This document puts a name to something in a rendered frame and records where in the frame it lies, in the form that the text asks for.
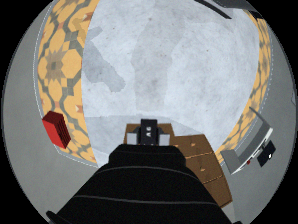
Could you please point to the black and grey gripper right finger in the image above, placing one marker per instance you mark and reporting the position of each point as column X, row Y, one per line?
column 162, row 139

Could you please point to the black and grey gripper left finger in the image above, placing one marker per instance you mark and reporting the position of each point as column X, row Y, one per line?
column 134, row 137

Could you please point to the brown wooden drawer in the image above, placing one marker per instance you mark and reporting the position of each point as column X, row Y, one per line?
column 219, row 188
column 191, row 146
column 167, row 128
column 205, row 175

